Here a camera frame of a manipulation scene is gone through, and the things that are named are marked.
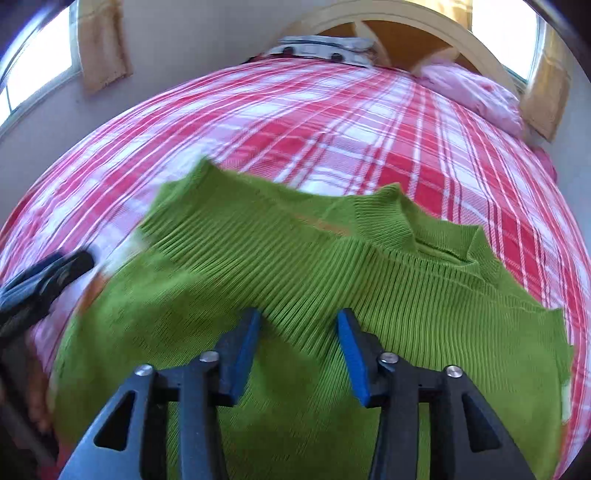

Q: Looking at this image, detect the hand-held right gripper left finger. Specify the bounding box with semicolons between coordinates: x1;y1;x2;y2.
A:
60;308;263;480

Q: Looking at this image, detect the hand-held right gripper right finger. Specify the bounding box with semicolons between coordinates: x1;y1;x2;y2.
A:
336;308;539;480

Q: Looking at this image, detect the pink pillow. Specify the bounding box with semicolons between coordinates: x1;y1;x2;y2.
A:
418;62;525;137

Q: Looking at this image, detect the red plaid bed sheet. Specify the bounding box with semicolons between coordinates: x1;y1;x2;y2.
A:
0;60;591;480

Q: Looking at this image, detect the pink cloth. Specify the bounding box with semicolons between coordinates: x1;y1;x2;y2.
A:
536;148;560;182

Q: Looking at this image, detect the white patterned pillow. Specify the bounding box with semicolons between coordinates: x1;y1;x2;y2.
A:
252;36;377;70

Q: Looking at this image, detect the green orange striped knit sweater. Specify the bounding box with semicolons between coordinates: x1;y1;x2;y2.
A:
53;159;575;480

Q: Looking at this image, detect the sliding glass window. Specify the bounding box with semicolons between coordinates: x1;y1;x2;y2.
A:
0;4;79;134
471;0;541;84

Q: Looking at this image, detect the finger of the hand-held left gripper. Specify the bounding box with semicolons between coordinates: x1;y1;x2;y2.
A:
0;249;95;326

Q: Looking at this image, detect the cream wooden headboard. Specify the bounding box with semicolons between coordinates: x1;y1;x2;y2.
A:
286;0;518;93

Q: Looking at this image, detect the yellow curtain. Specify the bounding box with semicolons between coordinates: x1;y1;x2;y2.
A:
76;0;134;94
519;28;573;141

